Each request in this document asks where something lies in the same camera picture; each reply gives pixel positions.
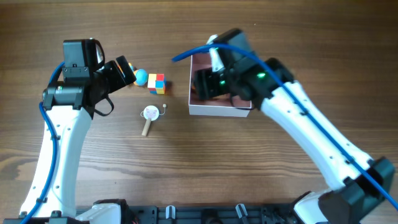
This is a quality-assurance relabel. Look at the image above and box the colourful two-by-two puzzle cube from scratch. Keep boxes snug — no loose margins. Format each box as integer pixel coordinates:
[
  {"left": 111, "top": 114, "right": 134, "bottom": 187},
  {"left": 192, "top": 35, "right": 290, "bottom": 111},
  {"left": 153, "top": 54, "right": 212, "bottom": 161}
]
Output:
[{"left": 147, "top": 73, "right": 166, "bottom": 95}]

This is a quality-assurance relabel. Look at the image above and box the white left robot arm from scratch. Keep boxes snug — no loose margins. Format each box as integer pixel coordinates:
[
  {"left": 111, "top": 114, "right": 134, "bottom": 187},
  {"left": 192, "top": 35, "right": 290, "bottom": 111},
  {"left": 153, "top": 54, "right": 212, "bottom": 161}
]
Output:
[{"left": 19, "top": 39, "right": 136, "bottom": 223}]

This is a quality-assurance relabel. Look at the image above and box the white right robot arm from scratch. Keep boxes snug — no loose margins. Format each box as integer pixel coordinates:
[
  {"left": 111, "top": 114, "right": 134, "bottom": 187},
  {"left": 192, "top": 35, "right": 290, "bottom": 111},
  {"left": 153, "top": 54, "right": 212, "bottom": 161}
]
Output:
[{"left": 193, "top": 29, "right": 395, "bottom": 223}]

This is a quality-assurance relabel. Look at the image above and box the white box with pink interior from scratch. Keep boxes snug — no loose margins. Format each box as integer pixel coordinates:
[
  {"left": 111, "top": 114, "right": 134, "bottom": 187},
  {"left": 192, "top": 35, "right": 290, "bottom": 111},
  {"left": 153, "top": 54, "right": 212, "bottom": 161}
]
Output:
[{"left": 188, "top": 54, "right": 252, "bottom": 118}]

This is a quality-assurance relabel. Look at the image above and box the pig face rattle drum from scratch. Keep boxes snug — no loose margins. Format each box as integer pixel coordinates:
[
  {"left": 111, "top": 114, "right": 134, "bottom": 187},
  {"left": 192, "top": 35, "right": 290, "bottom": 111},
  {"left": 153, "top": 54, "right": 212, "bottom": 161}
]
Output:
[{"left": 140, "top": 104, "right": 167, "bottom": 136}]

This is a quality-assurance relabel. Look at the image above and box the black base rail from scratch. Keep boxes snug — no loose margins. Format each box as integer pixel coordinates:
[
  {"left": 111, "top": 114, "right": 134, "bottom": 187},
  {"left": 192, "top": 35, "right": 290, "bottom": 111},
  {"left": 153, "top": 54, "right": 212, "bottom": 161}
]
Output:
[{"left": 3, "top": 199, "right": 301, "bottom": 224}]

